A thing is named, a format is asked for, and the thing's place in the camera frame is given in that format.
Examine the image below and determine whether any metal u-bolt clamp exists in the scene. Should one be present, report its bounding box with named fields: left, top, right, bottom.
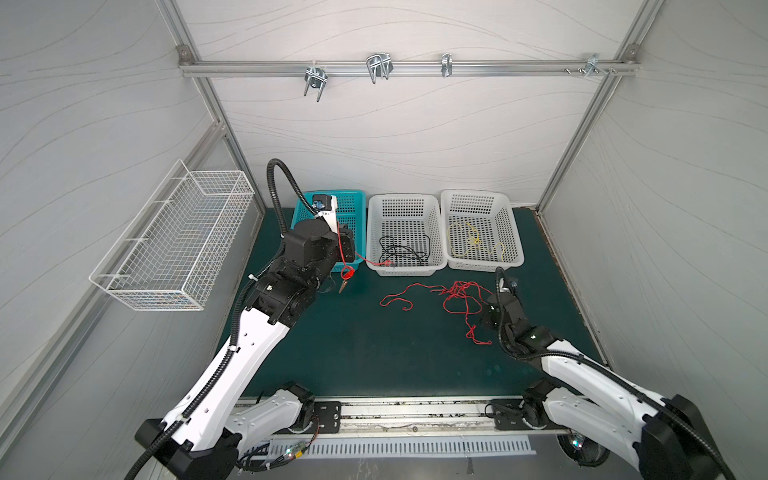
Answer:
left=365, top=53, right=394, bottom=84
left=303, top=66, right=329, bottom=102

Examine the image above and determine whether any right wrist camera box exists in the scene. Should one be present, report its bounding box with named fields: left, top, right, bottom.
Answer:
left=495, top=276, right=519, bottom=308

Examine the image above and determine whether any white perforated basket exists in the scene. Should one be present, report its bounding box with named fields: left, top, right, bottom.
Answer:
left=440, top=190, right=525, bottom=272
left=366, top=194, right=448, bottom=277

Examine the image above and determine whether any white wire wall basket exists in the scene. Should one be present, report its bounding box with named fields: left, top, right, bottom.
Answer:
left=89, top=159, right=254, bottom=312

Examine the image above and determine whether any dark green table mat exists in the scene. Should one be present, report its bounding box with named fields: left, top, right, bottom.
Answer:
left=203, top=206, right=607, bottom=398

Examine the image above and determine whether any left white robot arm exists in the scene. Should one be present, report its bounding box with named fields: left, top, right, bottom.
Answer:
left=126, top=158, right=357, bottom=479

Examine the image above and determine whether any white perforated basket right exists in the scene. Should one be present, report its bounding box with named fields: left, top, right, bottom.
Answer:
left=440, top=190, right=525, bottom=272

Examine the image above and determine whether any horizontal aluminium rail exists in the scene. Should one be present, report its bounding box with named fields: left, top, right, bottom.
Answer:
left=179, top=58, right=640, bottom=78

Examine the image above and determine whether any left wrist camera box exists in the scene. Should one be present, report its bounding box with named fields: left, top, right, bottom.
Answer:
left=312, top=194, right=338, bottom=233

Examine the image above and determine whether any metal clamp right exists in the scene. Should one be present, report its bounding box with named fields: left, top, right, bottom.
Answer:
left=563, top=54, right=618, bottom=78

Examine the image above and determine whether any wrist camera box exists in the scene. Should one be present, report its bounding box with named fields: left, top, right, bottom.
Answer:
left=312, top=194, right=338, bottom=233
left=495, top=276, right=519, bottom=308

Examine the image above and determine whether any small metal bracket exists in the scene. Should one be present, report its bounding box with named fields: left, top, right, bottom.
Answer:
left=441, top=53, right=453, bottom=78

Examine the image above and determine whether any teal perforated plastic basket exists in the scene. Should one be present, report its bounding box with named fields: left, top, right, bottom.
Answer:
left=304, top=190, right=367, bottom=270

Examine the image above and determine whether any white slotted cable duct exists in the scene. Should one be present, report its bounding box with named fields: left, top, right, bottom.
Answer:
left=303, top=435, right=536, bottom=460

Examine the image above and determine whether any metal U-bolt clamp middle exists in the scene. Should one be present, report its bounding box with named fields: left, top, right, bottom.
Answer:
left=365, top=53, right=394, bottom=84

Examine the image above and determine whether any yellow cable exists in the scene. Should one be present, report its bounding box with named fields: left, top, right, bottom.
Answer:
left=446, top=220, right=506, bottom=262

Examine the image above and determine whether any black thin cable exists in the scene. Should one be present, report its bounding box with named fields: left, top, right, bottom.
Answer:
left=377, top=233, right=432, bottom=266

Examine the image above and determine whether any metal U-bolt clamp left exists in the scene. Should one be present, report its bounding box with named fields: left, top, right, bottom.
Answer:
left=303, top=66, right=329, bottom=102

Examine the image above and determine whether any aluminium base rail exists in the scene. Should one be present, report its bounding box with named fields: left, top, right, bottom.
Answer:
left=227, top=394, right=655, bottom=442

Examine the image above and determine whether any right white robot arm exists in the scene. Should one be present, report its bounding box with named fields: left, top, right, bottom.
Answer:
left=488, top=267, right=735, bottom=479

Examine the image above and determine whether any white perforated basket middle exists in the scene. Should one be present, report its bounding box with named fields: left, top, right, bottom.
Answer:
left=366, top=194, right=448, bottom=277

